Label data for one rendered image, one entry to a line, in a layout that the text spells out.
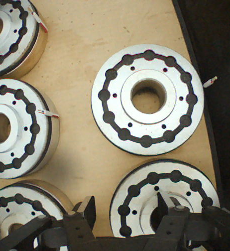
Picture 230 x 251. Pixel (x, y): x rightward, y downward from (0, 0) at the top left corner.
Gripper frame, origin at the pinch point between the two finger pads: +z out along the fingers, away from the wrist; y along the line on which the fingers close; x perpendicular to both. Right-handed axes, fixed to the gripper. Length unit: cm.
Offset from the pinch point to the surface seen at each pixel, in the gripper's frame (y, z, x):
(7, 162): -11.3, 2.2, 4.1
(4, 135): -13.1, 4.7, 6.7
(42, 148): -7.4, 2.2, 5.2
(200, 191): 6.7, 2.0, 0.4
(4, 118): -12.6, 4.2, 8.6
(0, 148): -11.7, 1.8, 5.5
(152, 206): 2.2, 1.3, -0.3
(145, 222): 1.5, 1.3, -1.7
